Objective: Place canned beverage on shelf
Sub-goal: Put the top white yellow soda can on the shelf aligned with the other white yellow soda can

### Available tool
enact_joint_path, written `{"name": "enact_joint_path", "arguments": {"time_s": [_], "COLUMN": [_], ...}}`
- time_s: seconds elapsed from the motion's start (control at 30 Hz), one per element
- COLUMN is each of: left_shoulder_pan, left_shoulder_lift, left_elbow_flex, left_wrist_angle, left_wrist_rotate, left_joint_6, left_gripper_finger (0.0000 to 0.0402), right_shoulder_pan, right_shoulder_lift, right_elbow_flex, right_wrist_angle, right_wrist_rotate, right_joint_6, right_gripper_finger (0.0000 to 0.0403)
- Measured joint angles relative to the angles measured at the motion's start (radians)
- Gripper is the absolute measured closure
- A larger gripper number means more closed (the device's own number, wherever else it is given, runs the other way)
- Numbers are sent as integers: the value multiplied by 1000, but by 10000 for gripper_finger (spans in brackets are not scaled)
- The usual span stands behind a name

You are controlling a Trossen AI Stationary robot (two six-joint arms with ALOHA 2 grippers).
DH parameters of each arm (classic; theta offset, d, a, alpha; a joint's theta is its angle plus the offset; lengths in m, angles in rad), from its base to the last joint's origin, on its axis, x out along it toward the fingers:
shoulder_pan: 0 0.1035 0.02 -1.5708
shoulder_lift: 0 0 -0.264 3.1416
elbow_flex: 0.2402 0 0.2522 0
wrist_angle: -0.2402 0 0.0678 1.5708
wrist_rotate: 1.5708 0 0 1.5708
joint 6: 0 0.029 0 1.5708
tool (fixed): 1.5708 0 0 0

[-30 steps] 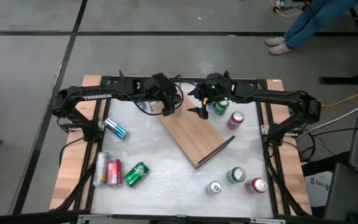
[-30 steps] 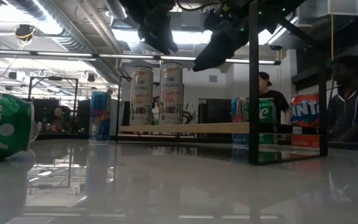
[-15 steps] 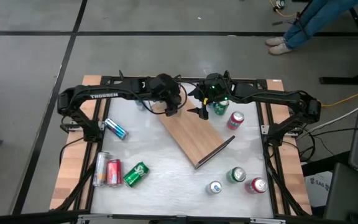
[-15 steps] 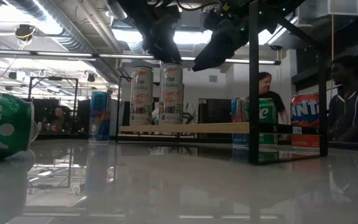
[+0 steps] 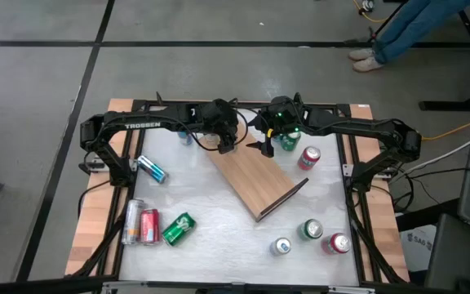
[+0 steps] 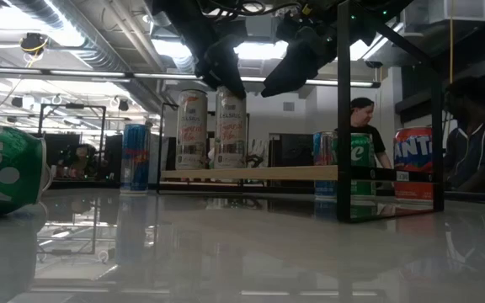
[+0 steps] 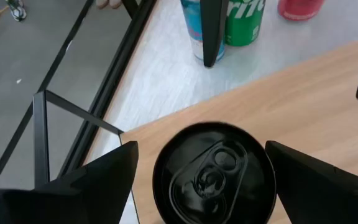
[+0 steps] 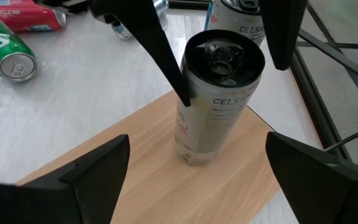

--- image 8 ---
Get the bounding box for blue silver energy drink can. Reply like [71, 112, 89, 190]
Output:
[110, 18, 135, 40]
[152, 0, 170, 18]

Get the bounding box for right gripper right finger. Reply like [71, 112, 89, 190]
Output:
[265, 131, 358, 224]

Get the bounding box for wooden tray with black handles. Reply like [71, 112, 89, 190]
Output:
[16, 90, 281, 224]

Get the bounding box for tall white Celsius can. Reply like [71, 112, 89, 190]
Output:
[204, 0, 266, 47]
[174, 29, 266, 166]

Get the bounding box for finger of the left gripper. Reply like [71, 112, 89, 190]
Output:
[257, 0, 310, 72]
[88, 0, 193, 107]

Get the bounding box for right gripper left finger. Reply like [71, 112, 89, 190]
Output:
[0, 133, 131, 224]

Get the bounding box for red Fanta can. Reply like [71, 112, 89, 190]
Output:
[0, 0, 67, 34]

